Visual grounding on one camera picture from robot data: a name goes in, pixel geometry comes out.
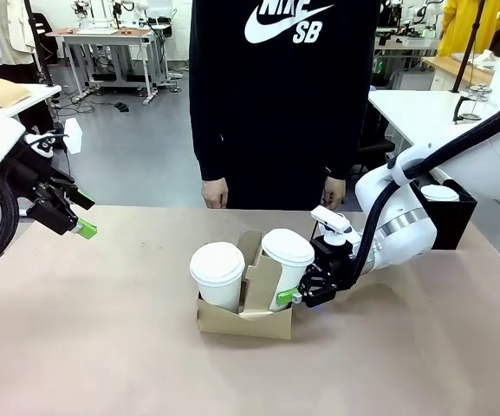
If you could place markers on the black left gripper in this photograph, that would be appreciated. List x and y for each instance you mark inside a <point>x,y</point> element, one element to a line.
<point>50,212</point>

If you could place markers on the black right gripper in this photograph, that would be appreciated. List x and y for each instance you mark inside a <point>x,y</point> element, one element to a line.
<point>332,268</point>

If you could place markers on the white paper cup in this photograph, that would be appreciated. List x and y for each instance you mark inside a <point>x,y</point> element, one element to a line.
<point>290,273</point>
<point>219,294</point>

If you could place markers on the white plastic cup lid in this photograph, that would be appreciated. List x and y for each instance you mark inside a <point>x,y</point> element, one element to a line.
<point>286,247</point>
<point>215,262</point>

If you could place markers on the glass french press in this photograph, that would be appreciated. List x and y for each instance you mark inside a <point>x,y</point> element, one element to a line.
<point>475,106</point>

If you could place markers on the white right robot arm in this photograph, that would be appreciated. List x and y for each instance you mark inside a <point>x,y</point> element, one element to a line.
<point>405,234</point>

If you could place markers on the person's left forearm black sleeve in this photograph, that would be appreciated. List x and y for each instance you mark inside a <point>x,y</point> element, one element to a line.
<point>347,143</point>

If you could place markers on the person's right forearm black sleeve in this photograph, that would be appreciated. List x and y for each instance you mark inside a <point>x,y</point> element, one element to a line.
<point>208,147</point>

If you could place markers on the brown cardboard cup carrier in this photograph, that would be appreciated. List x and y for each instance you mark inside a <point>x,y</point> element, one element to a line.
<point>245,323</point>

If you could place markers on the person's left hand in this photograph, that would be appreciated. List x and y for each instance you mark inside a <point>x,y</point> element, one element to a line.
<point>334,190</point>

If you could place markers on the person's right hand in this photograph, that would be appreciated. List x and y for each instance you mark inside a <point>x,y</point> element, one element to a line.
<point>215,193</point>

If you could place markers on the black foot pedal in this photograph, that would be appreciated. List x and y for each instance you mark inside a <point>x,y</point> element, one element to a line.
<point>121,107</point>

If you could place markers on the white table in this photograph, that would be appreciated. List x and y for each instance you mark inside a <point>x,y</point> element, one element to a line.
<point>414,112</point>
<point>43,92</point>

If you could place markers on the brown cardboard sheet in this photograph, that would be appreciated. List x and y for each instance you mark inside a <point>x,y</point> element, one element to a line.
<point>2,92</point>

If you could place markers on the grey workbench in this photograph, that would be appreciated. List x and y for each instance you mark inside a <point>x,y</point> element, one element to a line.
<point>405,43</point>
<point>106,37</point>

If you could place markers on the black tripod pole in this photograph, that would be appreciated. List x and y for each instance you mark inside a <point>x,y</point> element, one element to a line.
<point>37,39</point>
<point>468,47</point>

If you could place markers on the black storage box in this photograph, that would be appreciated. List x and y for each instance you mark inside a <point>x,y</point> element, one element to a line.
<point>453,225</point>

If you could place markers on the white lid stack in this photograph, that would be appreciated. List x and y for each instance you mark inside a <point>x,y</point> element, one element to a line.
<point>439,193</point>

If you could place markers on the person in black sweater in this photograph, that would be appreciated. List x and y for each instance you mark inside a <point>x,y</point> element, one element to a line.
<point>275,108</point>

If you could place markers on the person in white coat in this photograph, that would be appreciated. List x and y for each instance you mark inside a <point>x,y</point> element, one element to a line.
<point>15,26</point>

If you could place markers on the wooden top table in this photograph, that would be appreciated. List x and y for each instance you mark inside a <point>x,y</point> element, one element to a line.
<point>449,65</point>

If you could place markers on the person in yellow jacket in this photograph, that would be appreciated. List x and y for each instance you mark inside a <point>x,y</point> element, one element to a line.
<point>462,26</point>

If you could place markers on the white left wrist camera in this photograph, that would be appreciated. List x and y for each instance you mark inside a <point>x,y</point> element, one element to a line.
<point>74,136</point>

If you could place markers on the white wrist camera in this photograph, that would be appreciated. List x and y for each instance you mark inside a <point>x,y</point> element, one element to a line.
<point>332,221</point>
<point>74,136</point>

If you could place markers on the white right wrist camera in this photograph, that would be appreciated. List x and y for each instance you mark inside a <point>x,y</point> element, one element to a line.
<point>332,221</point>

